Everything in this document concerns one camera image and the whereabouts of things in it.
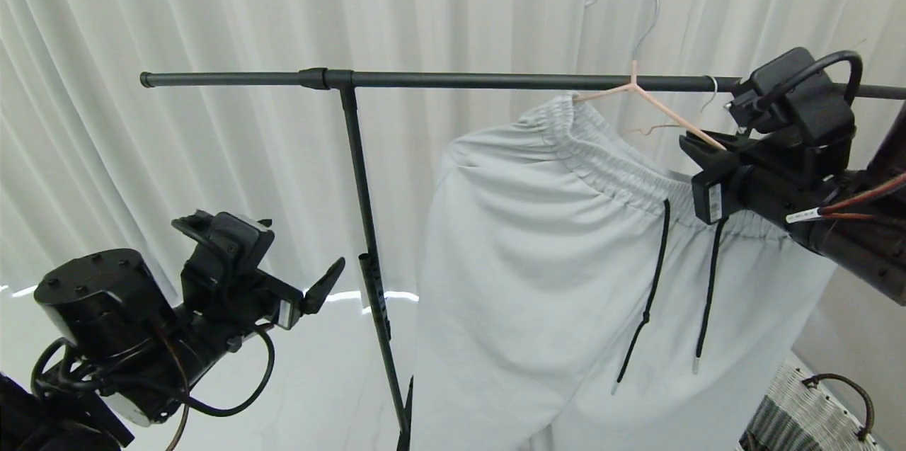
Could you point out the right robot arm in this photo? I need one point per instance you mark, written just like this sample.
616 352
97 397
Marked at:
870 253

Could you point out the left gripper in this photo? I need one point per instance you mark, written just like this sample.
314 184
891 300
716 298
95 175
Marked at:
241 316

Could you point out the pale grey shorts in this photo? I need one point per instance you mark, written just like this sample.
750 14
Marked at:
552 260

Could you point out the white laundry basket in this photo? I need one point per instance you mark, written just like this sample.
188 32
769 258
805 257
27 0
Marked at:
793 415

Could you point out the black clothes rack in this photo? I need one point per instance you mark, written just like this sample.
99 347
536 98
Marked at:
425 79

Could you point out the white curtain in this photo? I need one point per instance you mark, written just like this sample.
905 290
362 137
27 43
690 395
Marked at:
212 153

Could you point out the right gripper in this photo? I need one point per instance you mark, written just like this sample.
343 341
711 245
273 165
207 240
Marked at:
764 189

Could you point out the pink clothes hanger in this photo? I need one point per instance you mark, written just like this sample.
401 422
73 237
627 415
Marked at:
662 127
635 79

